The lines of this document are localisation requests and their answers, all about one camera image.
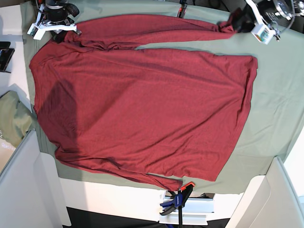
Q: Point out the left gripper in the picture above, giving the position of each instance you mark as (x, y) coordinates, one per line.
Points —
(270, 10)

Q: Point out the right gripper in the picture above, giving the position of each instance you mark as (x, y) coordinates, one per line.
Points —
(57, 14)

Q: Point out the red long-sleeve shirt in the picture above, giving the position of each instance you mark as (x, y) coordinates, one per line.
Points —
(150, 115)

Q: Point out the orange black clamp top middle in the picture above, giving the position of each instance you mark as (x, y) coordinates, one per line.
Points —
(182, 9)

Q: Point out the black tablet device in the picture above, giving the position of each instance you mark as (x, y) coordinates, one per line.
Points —
(6, 53)

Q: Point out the green table cloth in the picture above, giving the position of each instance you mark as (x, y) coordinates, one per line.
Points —
(276, 116)

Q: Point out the crumpled green cloth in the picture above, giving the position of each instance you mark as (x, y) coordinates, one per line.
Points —
(15, 119)

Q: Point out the white bin left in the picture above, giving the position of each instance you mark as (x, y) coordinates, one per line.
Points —
(31, 195)

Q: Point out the white bin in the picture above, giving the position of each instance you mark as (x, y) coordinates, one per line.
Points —
(31, 195)
(270, 201)

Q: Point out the white bin right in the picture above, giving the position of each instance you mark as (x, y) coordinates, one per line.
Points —
(270, 201)

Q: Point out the blue orange bar clamp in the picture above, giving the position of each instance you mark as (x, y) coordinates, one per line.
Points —
(177, 201)

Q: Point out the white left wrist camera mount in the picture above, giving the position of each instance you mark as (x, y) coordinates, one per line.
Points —
(262, 31)

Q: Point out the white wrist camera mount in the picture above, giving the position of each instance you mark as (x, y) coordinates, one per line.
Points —
(38, 28)
(262, 31)

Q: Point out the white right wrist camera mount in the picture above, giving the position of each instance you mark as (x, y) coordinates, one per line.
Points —
(38, 28)

